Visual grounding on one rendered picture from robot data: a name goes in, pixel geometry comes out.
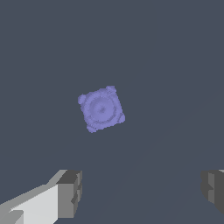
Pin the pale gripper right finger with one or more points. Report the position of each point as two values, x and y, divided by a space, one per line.
214 188

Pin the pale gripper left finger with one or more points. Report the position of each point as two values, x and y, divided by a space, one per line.
43 202

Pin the purple square block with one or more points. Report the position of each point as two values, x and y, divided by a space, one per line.
101 109

